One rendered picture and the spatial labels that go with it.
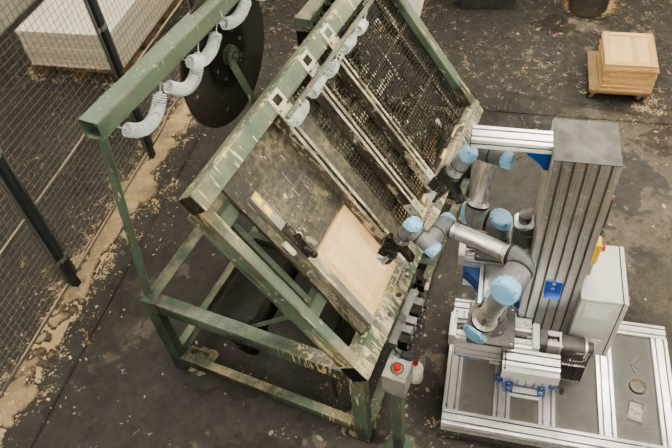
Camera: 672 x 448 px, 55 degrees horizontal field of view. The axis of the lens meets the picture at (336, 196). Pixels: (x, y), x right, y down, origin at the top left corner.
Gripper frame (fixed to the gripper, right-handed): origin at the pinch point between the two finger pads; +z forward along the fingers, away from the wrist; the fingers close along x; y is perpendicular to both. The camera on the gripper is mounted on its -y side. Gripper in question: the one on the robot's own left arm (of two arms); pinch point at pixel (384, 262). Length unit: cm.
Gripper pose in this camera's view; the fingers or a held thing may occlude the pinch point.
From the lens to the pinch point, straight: 302.3
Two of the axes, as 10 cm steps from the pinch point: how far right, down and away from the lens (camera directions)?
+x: -2.4, 7.2, -6.5
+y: -8.9, -4.3, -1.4
